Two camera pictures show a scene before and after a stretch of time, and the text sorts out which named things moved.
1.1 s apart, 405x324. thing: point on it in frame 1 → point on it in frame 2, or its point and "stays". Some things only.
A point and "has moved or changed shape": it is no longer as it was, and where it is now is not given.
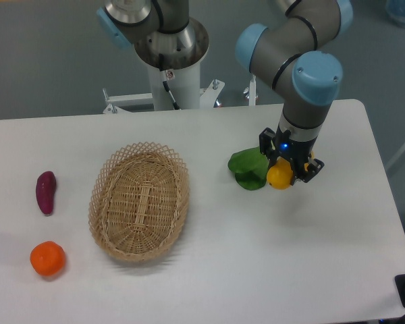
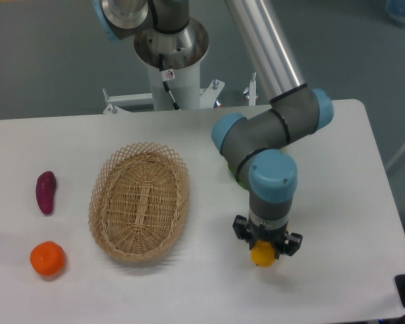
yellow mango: (280, 175) has moved or changed shape
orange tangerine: (48, 258) stays
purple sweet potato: (45, 190) stays
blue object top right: (403, 12) stays
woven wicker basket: (138, 201) stays
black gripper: (296, 151) → (288, 243)
